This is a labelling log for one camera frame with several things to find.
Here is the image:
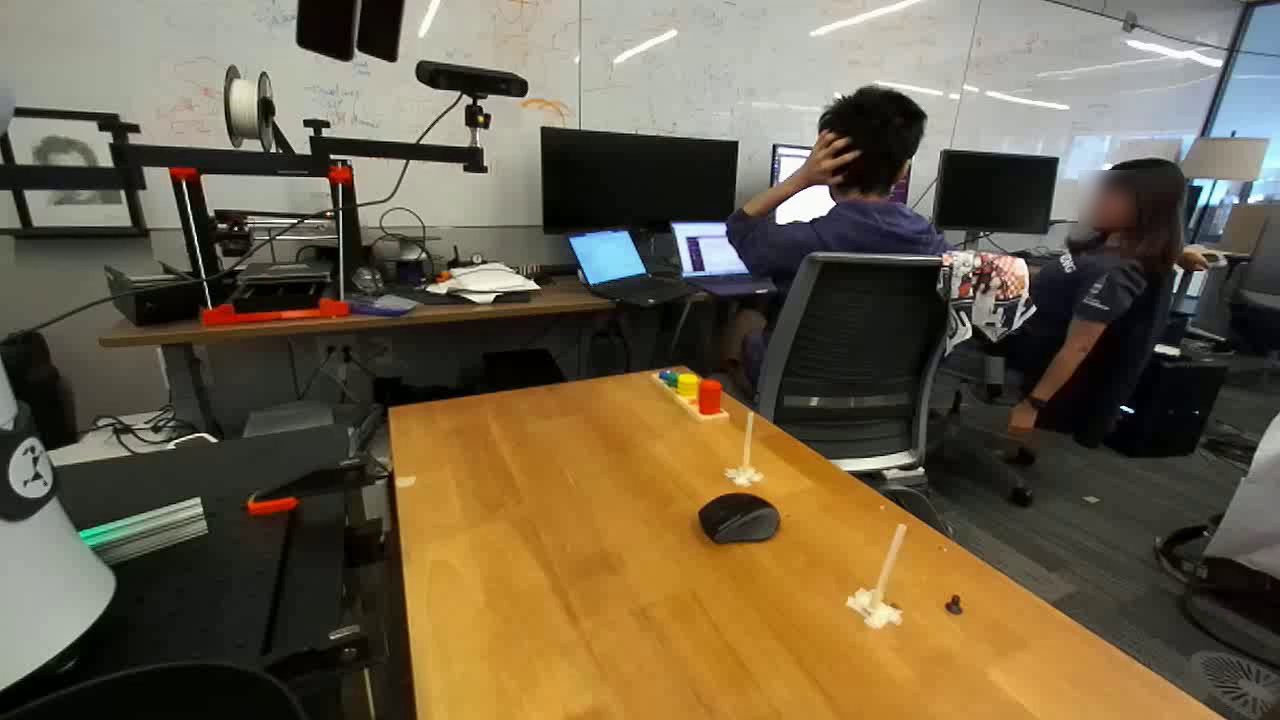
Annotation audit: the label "open laptop white screen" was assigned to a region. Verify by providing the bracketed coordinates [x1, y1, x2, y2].
[667, 217, 772, 300]

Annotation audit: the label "patterned white cloth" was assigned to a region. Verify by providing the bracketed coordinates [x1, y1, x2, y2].
[936, 249, 1040, 355]

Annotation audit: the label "black hanging panels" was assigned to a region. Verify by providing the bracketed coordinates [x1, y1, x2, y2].
[294, 0, 409, 69]

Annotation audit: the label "monitor with white screen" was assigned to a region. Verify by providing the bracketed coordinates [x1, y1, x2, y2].
[767, 140, 916, 227]

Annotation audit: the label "white stick marker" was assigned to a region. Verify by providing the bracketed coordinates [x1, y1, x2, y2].
[843, 520, 914, 630]

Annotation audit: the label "white floor cables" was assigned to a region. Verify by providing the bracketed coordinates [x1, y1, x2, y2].
[80, 408, 222, 460]

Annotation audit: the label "black computer mouse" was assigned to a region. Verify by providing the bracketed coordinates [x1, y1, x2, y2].
[698, 486, 784, 549]

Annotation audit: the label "long wooden desk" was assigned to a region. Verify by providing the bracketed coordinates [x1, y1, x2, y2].
[98, 271, 782, 355]

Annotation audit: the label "small black monitor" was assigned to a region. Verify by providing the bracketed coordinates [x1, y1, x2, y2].
[931, 149, 1065, 239]

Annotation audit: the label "stack of white papers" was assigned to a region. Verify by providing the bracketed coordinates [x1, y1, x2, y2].
[421, 259, 543, 308]

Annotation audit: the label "large black monitor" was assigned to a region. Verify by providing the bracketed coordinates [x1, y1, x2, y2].
[536, 123, 744, 239]

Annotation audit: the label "red frame 3D printer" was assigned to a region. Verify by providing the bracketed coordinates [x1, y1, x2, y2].
[170, 157, 364, 331]

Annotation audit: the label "person in purple shirt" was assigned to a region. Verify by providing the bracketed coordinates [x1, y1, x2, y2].
[724, 82, 953, 296]

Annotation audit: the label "open laptop blue screen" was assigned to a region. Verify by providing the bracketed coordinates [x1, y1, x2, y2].
[565, 225, 672, 302]

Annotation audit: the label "grey mesh office chair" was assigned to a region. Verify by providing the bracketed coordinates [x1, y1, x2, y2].
[752, 249, 956, 486]

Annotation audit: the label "black stereo camera bar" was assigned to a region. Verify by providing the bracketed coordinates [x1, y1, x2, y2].
[413, 54, 534, 103]

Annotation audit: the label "long haired person dark shirt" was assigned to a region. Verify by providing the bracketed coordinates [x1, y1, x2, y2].
[1009, 157, 1193, 444]

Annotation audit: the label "pale green tube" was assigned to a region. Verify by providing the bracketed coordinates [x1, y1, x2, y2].
[75, 497, 214, 567]

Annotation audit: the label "black box device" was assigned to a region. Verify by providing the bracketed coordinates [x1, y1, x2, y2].
[103, 259, 209, 329]

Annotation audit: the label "white filament spool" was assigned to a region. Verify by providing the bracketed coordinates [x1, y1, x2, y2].
[222, 61, 283, 157]

